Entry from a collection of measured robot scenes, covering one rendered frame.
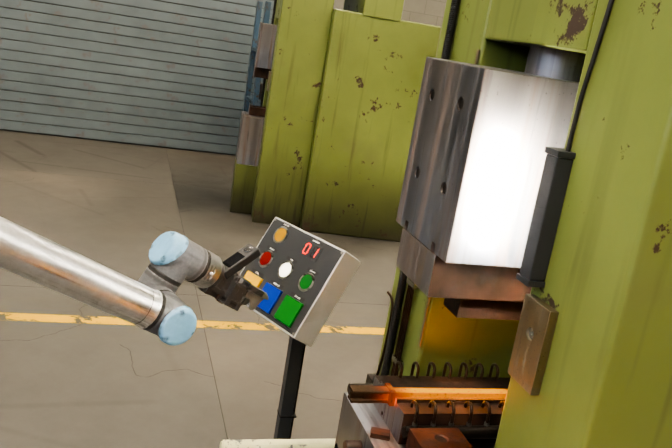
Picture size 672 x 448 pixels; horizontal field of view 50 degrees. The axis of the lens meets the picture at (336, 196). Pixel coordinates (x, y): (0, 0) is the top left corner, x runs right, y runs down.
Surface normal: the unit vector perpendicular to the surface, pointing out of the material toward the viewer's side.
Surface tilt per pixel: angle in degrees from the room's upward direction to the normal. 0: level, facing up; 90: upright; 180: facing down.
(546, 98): 90
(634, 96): 90
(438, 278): 90
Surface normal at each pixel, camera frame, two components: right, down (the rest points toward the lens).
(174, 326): 0.62, 0.30
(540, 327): -0.95, -0.09
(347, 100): 0.14, 0.24
